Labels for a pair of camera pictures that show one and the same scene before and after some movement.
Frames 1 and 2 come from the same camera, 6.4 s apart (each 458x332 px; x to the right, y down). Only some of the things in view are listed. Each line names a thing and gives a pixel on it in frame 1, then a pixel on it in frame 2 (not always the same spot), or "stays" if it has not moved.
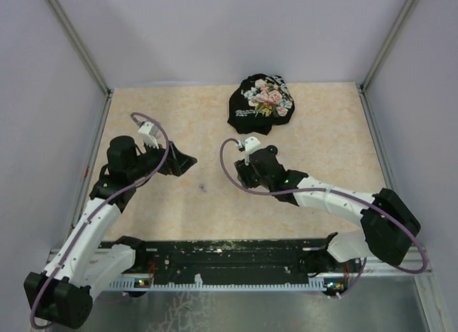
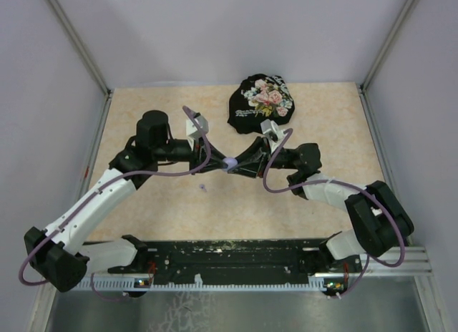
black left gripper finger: x=176 y=152 to x=215 y=154
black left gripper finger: x=182 y=164 to x=210 y=166
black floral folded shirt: x=259 y=103 stays
